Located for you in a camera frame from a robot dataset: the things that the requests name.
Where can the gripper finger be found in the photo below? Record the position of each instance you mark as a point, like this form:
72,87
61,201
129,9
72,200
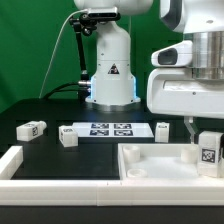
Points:
191,127

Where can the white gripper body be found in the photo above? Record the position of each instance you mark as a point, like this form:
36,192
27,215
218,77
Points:
173,91

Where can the white square tabletop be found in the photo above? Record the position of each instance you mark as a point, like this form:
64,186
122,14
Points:
158,162

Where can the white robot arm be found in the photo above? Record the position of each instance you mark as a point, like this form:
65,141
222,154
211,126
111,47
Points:
113,87

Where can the white U-shaped fence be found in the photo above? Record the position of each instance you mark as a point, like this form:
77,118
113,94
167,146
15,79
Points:
99,192

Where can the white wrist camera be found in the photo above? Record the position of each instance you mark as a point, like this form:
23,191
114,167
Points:
177,55

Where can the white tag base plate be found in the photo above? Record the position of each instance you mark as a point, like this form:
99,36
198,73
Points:
112,130

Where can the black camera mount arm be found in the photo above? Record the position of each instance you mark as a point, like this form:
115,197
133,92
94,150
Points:
81,43

